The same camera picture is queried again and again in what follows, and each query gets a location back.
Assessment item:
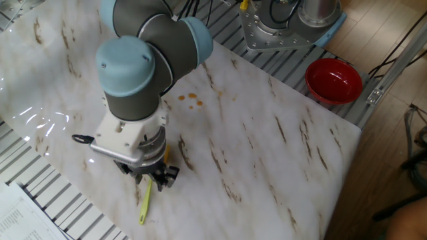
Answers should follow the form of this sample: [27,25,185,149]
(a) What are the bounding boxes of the black floor cables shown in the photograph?
[368,9,427,79]

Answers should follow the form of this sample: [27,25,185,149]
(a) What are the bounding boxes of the yellow sponge brush green handle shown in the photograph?
[139,144,171,226]

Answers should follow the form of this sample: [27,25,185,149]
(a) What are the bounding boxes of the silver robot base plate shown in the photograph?
[238,0,334,53]

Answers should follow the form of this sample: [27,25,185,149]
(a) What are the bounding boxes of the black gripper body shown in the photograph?
[113,159,167,177]

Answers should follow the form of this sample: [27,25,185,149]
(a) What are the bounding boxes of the black chair leg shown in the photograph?
[372,192,427,223]

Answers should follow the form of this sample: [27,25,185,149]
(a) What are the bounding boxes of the grey cable coil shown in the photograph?
[402,105,427,193]

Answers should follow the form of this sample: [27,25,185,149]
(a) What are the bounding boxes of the printed paper sheets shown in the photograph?
[0,181,73,240]

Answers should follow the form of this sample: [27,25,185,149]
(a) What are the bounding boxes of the person's bare forearm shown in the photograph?
[386,196,427,240]

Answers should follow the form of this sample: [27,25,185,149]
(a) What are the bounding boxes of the marble pattern table sheet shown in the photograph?
[0,0,363,240]

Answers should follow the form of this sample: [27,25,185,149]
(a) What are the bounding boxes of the red bowl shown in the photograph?
[305,58,364,105]

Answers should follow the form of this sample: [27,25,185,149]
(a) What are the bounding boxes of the silver wrist sensor ring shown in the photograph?
[138,126,167,167]

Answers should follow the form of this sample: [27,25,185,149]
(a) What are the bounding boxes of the silver perforated metal plate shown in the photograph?
[0,0,46,33]

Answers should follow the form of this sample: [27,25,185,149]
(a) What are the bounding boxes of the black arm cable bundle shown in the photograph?
[71,0,214,145]

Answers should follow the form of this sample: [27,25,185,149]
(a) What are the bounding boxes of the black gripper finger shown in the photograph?
[117,163,144,185]
[151,165,180,193]

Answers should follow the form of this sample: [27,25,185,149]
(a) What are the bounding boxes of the orange sauce stain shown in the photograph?
[177,92,203,110]

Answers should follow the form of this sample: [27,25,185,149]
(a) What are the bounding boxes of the aluminium frame post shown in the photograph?
[365,19,427,106]

